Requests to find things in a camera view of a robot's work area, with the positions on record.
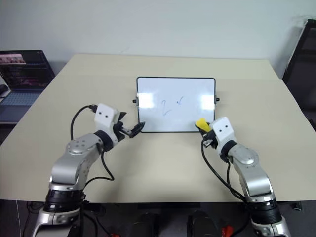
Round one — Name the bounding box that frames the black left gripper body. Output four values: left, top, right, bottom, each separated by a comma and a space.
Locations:
112, 120, 132, 144

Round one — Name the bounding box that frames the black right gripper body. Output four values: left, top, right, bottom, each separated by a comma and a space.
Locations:
201, 130, 218, 150

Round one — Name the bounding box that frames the yellow whiteboard eraser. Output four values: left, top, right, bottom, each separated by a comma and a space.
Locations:
195, 118, 211, 133

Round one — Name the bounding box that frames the small black-framed whiteboard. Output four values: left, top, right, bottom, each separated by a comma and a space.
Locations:
132, 76, 221, 134

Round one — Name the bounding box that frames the dark rounded shape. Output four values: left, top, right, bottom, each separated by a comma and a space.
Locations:
187, 209, 219, 237

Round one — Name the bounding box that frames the small red object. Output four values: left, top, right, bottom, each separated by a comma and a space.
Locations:
220, 225, 234, 237

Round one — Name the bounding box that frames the open dark laptop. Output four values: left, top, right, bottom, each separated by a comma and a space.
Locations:
0, 50, 56, 124

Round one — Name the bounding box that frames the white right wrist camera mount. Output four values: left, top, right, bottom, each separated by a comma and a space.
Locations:
212, 117, 236, 149

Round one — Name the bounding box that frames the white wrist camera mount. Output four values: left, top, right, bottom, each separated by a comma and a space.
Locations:
212, 117, 236, 149
94, 103, 119, 131

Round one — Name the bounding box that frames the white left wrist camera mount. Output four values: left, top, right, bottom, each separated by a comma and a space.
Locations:
94, 103, 119, 131

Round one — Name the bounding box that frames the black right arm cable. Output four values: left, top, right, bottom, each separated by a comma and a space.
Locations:
200, 139, 248, 202

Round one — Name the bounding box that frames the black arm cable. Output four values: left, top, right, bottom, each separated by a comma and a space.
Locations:
70, 104, 116, 191
200, 139, 248, 202

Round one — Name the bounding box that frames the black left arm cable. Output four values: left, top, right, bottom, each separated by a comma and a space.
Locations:
70, 104, 116, 191

